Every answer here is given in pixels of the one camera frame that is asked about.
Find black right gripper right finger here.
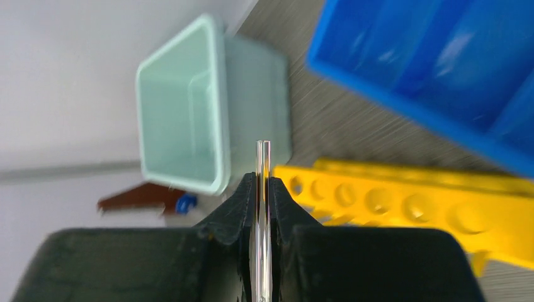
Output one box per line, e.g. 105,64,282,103
268,177,321,301

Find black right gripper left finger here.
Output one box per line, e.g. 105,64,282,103
197,172,256,301

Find mint green plastic bin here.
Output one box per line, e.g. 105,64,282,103
135,13,292,196

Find yellow test tube rack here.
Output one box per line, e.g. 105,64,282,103
273,158,533,276

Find blue divided plastic tray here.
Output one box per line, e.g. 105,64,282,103
307,1,533,178

